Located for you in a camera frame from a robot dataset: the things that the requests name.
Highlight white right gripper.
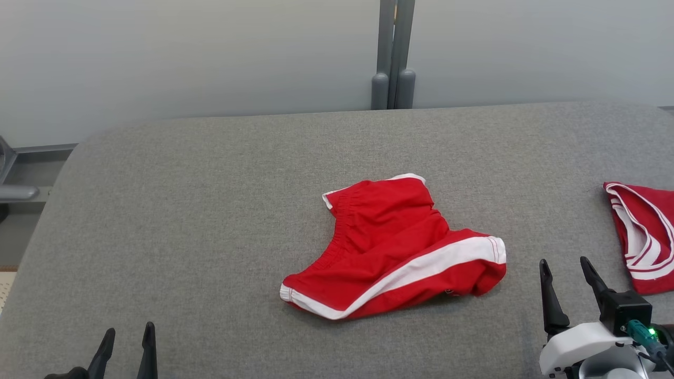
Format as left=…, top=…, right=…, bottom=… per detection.
left=539, top=256, right=637, bottom=379

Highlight red t-shirt with white sleeves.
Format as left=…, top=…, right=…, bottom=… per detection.
left=603, top=182, right=674, bottom=295

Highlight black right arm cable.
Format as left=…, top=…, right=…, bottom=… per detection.
left=625, top=319, right=674, bottom=379

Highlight grey partition post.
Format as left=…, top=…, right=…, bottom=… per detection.
left=371, top=0, right=417, bottom=110

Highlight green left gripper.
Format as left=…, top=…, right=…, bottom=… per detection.
left=44, top=322, right=158, bottom=379

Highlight beige floor mat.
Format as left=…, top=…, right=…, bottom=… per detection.
left=0, top=267, right=17, bottom=315

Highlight grey metal frame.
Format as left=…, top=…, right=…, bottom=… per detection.
left=0, top=136, right=78, bottom=222

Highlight red shorts with white stripe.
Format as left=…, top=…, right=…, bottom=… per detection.
left=280, top=173, right=507, bottom=321

